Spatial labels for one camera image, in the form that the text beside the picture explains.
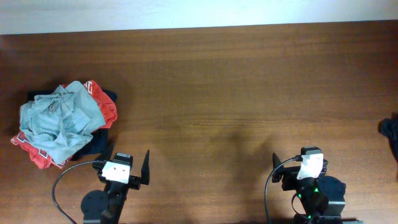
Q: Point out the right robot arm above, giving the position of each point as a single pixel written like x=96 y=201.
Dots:
x=321 y=196

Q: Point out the grey crumpled t-shirt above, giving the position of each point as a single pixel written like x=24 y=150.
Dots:
x=62 y=122

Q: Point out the red printed t-shirt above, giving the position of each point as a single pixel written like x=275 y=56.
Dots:
x=108 y=108

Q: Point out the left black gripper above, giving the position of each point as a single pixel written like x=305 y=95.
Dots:
x=134 y=180

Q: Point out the black Nike t-shirt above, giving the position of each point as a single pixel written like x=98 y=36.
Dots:
x=388 y=128

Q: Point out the navy blue folded garment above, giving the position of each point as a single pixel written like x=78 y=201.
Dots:
x=100 y=137

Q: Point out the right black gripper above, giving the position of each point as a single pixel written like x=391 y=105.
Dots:
x=290 y=177

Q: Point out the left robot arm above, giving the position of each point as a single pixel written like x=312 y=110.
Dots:
x=105 y=206

